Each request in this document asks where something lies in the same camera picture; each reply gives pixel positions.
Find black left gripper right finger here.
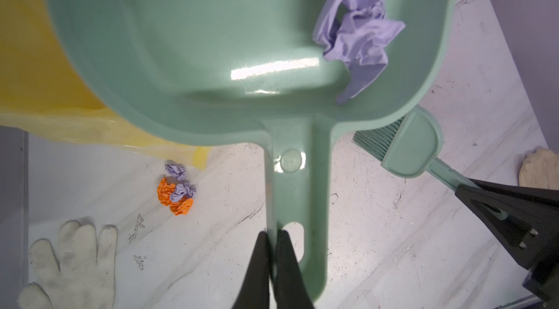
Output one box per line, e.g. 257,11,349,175
275,230,314,309

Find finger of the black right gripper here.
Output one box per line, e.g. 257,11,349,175
473,179,558,199
455,185,558,270

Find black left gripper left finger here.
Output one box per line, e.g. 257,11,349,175
232,231,272,309

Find green hand brush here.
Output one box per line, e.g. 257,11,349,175
353,106,477,191

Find green plastic dustpan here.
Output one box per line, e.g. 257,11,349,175
45,0,455,300

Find beige cloth rag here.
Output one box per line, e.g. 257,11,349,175
518,148,559,190

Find purple paper scrap near bin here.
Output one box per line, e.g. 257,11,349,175
164,163,196,203

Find orange paper scrap near bin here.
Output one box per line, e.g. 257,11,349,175
157,177,194,216

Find white cotton work glove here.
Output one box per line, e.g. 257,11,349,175
17,220,118,308

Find lone purple paper scrap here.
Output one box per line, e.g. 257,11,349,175
312,0,406,105

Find cream trash bin yellow liner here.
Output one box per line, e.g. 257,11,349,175
1,0,210,170

